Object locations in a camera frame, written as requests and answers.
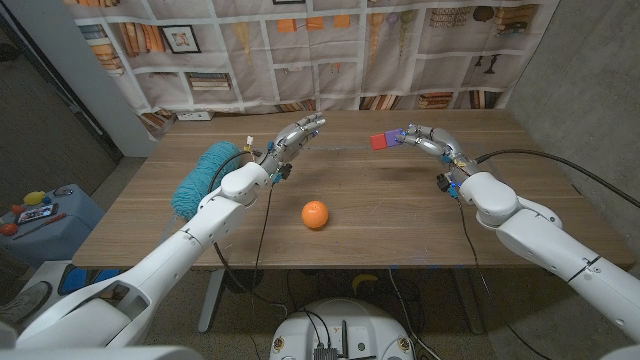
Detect thin black right hand cable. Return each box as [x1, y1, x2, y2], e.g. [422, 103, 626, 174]
[455, 197, 554, 360]

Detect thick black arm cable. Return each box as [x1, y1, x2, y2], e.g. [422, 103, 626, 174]
[473, 148, 640, 209]
[207, 149, 289, 319]

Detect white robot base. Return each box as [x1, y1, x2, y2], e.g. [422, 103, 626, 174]
[269, 298, 414, 360]

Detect thin black left hand cable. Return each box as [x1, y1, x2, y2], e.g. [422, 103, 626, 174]
[249, 183, 275, 301]

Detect white robot chest cover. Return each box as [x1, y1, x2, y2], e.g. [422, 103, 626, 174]
[0, 344, 204, 360]

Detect red handled screwdriver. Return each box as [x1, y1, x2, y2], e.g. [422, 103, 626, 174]
[12, 213, 68, 241]

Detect black smartphone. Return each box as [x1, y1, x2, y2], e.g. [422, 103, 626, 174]
[14, 202, 60, 225]

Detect printed bookshelf backdrop cloth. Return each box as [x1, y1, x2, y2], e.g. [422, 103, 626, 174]
[62, 0, 561, 134]

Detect yellow banana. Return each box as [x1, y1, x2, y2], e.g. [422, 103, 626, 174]
[351, 272, 380, 295]

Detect white table leg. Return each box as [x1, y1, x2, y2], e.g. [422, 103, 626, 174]
[197, 268, 226, 335]

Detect teal yarn ball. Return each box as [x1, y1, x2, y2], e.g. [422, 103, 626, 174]
[170, 140, 243, 222]

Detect grey table leg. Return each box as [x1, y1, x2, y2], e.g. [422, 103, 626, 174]
[452, 268, 485, 335]

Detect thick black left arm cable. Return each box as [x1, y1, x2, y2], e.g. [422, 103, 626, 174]
[207, 149, 289, 319]

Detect white machine with blue pads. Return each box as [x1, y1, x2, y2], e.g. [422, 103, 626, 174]
[19, 259, 124, 301]

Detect blue-grey stool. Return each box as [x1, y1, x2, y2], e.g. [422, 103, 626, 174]
[0, 183, 106, 266]

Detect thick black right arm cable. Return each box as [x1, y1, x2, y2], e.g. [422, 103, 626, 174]
[473, 148, 640, 209]

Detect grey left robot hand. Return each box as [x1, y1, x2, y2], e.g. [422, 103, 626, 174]
[257, 112, 327, 176]

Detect thin black hand cable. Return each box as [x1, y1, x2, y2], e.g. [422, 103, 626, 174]
[249, 183, 275, 301]
[455, 197, 554, 360]

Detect orange fruit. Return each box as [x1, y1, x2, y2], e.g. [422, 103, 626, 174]
[301, 200, 330, 231]

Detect grey sneaker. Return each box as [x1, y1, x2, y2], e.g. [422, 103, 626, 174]
[0, 280, 53, 326]

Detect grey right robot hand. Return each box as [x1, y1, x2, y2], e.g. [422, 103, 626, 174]
[399, 123, 479, 189]

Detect white power strip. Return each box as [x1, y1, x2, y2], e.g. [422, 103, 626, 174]
[175, 110, 215, 122]

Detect black round floor object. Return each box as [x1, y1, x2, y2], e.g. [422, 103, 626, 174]
[223, 269, 265, 295]

